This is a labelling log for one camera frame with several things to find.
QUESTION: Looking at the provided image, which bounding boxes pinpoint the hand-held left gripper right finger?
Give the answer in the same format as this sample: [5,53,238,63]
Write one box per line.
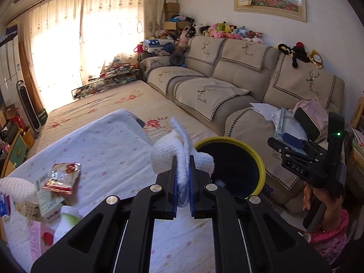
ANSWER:
[188,155,332,273]

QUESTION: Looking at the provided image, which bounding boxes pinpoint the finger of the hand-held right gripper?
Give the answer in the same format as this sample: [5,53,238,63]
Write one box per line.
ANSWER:
[267,137,310,161]
[281,132,323,155]

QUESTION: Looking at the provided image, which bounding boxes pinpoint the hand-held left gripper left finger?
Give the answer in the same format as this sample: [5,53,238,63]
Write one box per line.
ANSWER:
[30,155,178,273]

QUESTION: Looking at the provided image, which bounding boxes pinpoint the white knitted cloth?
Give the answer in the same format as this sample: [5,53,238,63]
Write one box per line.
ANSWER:
[150,116,215,208]

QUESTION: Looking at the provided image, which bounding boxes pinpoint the yellow rimmed black bin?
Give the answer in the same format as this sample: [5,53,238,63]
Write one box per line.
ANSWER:
[195,136,267,200]

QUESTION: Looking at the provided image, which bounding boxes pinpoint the red snack wrapper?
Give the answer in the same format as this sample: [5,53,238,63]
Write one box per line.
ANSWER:
[43,162,82,195]

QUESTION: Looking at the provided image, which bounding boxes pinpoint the green white bottle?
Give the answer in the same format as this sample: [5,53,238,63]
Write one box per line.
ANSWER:
[53,205,82,243]

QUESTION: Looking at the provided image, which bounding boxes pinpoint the white green labelled packet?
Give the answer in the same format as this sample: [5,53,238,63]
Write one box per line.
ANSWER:
[35,175,64,224]

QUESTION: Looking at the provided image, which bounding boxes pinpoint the pink carton box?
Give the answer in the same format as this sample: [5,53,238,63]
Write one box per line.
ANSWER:
[28,220,55,262]

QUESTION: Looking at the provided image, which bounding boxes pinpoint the white foam fruit net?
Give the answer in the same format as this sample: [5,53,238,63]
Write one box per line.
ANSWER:
[0,177,36,205]

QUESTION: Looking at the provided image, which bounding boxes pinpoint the blue white carton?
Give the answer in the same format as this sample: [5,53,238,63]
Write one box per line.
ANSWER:
[0,193,12,221]

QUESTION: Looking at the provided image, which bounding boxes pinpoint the person's right forearm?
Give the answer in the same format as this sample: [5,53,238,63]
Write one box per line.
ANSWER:
[308,209,350,265]

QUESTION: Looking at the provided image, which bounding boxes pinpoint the person's right hand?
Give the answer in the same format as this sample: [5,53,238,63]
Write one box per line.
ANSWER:
[303,183,342,232]

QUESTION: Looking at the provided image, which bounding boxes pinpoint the clear plastic folder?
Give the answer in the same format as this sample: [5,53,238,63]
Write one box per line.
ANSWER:
[273,108,308,148]

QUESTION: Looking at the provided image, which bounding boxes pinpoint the pink backpack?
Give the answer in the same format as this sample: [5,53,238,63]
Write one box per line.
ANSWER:
[293,99,329,143]

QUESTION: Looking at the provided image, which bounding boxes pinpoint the white papers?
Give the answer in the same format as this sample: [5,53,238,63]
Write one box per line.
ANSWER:
[250,102,282,123]

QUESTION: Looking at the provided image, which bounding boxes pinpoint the wooden shelf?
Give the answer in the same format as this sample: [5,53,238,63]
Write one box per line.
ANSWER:
[351,97,364,177]

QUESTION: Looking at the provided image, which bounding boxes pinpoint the dotted white tablecloth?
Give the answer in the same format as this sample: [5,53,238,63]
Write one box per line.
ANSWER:
[6,108,242,273]

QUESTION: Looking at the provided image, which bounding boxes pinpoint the yellow plush toy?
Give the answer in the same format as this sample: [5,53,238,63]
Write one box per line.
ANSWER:
[308,50,324,69]

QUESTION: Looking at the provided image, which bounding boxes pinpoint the black plush toy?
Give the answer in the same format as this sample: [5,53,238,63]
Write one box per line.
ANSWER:
[277,42,310,68]

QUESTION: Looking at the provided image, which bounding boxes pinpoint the beige sofa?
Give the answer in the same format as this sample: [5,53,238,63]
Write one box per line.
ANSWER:
[139,35,346,214]

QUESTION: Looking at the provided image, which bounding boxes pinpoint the floral beige floor mat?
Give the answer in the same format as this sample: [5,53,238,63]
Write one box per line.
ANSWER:
[35,80,218,154]

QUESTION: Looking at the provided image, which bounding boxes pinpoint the cluttered glass coffee table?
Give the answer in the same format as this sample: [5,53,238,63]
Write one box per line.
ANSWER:
[71,60,140,100]

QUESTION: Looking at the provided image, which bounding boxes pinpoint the grey round pillow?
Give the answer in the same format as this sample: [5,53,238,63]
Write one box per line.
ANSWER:
[169,50,185,66]

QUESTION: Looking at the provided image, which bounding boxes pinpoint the row of plush toys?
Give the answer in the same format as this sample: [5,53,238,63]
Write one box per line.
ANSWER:
[182,21,265,44]

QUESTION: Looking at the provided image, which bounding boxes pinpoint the star print bag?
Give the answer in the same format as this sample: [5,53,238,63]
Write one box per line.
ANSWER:
[142,38,171,56]

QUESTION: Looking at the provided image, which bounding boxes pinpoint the yellow basket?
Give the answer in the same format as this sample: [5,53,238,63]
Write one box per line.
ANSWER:
[21,128,35,148]

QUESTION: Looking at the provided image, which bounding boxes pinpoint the teal yellow television cabinet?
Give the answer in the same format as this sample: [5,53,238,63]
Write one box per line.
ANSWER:
[0,128,29,177]

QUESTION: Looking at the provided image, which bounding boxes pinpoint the black white tower fan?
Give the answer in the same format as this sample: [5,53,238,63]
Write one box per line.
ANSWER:
[16,80,42,134]

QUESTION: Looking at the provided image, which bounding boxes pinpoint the stack of cardboard boxes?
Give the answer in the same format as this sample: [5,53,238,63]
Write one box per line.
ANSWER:
[163,2,180,22]

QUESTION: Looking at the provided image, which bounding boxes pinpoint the red fire extinguisher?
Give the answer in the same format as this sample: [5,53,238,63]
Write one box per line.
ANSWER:
[11,115,25,131]

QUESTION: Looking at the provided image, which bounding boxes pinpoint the cream embroidered curtain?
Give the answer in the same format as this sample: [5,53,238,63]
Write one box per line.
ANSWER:
[17,0,168,114]

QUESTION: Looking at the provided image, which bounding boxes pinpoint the white standing air conditioner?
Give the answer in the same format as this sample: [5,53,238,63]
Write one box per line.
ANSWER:
[0,25,25,97]

